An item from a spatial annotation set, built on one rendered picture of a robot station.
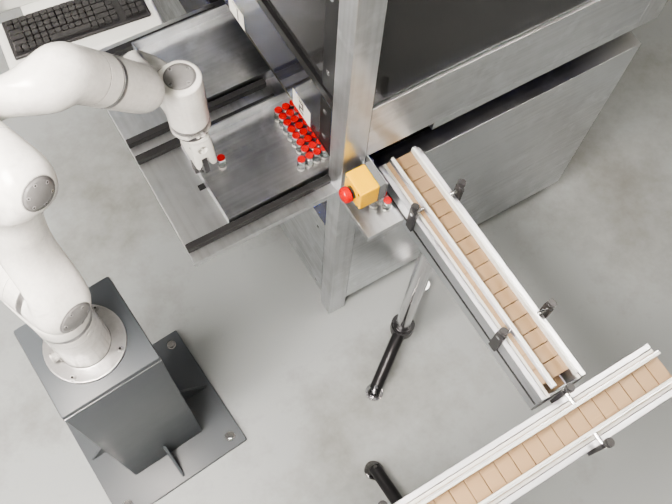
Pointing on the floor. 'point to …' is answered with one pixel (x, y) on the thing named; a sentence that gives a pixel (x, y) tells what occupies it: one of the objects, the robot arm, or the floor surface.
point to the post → (349, 131)
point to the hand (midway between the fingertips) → (199, 164)
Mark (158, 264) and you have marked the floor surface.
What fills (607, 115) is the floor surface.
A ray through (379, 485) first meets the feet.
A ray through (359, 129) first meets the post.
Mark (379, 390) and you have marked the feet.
